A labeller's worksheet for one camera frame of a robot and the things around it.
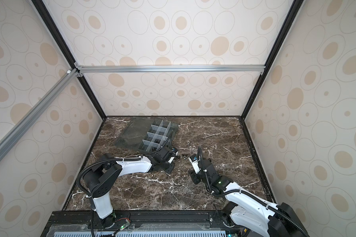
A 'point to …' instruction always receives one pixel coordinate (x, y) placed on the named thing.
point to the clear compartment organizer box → (147, 134)
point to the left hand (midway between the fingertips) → (177, 166)
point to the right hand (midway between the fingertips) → (197, 168)
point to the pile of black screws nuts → (192, 147)
